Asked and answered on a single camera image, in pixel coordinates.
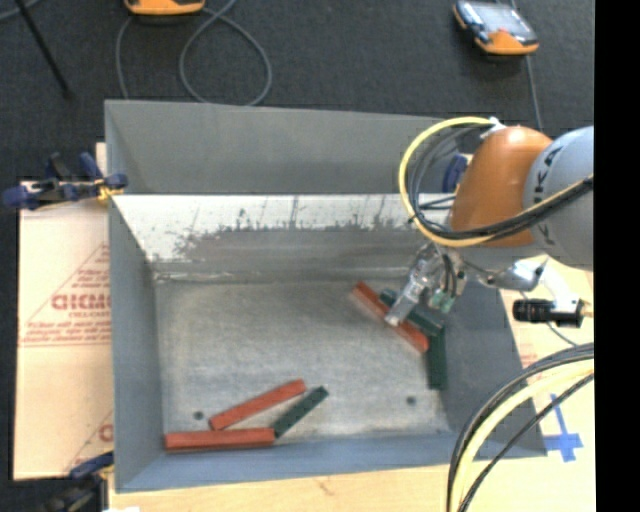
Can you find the dark green flat block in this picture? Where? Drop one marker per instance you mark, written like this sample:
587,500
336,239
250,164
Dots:
301,410
426,320
437,362

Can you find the black cylinder on white bracket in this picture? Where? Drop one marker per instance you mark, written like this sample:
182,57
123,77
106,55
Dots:
535,310

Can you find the red-brown flat block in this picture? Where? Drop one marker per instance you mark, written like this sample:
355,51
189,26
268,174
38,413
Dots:
257,404
220,439
372,302

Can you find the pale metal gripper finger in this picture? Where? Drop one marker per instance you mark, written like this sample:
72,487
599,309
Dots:
406,311
395,311

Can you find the grey metal bin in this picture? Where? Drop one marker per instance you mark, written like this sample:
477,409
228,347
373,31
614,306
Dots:
280,330

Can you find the brown cardboard board, red print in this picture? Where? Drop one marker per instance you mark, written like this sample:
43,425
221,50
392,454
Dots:
60,360

